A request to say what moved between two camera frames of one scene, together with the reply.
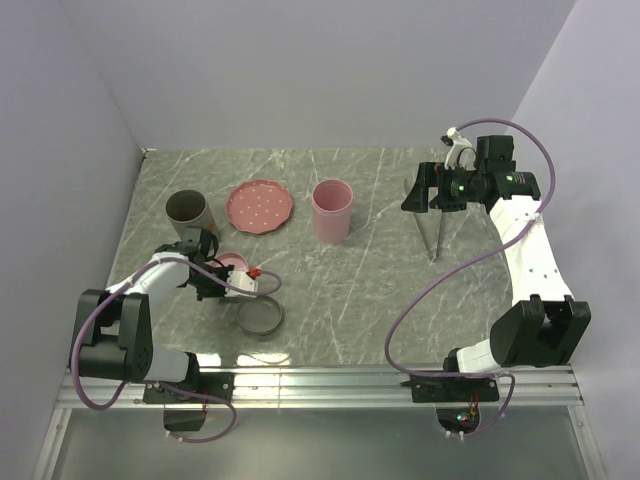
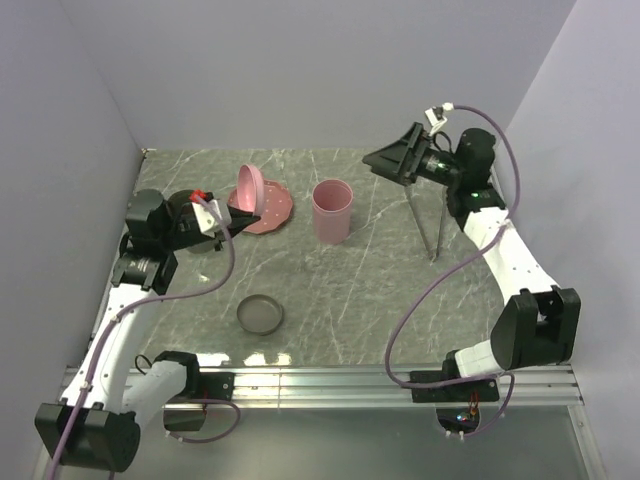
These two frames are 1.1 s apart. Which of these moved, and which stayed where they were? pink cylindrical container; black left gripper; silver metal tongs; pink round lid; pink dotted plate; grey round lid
Moved: black left gripper; pink round lid
Stayed: grey round lid; pink cylindrical container; silver metal tongs; pink dotted plate
